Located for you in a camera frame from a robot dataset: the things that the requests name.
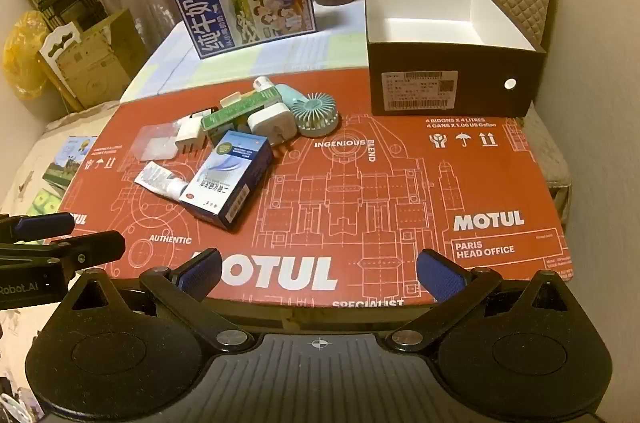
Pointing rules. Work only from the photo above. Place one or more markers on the small white plug adapter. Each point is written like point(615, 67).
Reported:
point(189, 130)

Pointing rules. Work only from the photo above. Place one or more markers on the dark brown storage box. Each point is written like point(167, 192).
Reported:
point(450, 83)

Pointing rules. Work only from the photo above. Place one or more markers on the green and white carton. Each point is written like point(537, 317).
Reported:
point(240, 108)

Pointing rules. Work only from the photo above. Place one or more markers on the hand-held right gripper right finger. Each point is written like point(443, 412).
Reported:
point(440, 275)

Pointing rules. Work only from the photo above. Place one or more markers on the blue medicine box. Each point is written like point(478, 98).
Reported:
point(225, 183)

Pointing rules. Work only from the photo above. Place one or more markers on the clear plastic packet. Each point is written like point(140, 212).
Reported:
point(156, 143)

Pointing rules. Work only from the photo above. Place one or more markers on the white square charger plug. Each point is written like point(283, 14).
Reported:
point(269, 125)

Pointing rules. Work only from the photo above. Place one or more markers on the mint handheld fan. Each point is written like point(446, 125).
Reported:
point(315, 115)

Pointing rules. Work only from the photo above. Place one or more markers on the white cutout cardboard panel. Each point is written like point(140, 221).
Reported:
point(57, 43)

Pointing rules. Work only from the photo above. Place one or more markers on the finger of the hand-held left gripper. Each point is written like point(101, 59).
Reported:
point(90, 245)
point(45, 224)

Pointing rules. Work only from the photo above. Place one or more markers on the printed booklets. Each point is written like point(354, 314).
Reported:
point(67, 168)

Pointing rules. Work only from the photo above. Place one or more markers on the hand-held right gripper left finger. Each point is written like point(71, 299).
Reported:
point(202, 275)

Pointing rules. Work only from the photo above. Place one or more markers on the checked pastel cloth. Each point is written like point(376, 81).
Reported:
point(170, 68)

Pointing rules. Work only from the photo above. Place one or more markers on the white ointment tube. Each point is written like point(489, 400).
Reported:
point(160, 180)

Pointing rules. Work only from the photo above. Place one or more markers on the white capped pill bottle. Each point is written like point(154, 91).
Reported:
point(262, 84)

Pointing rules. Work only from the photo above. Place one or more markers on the yellow plastic bag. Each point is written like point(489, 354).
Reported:
point(22, 58)

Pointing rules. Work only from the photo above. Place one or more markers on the red printed mat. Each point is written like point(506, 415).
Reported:
point(360, 203)

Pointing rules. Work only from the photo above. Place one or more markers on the brown cardboard box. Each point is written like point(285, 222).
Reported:
point(105, 53)

